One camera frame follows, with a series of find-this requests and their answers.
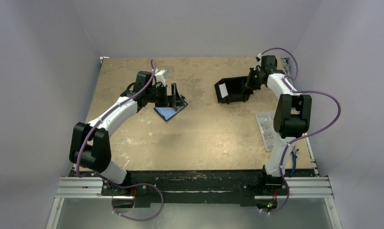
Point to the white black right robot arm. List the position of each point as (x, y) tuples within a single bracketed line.
[(291, 118)]

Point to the white label card in bin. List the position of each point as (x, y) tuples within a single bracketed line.
[(223, 90)]

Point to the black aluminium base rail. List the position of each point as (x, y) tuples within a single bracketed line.
[(243, 187)]

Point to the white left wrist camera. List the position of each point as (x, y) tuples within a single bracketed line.
[(161, 75)]

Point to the black plastic bin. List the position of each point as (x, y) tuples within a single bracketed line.
[(236, 90)]

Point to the clear plastic screw box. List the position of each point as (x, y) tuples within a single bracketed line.
[(265, 122)]

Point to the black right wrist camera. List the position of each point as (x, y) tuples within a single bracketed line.
[(267, 63)]

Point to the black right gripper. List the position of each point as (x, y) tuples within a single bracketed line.
[(250, 80)]

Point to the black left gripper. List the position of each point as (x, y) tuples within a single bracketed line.
[(169, 100)]

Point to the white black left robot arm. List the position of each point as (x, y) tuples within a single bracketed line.
[(90, 145)]

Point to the blue handled pliers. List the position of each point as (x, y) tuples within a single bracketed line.
[(294, 161)]

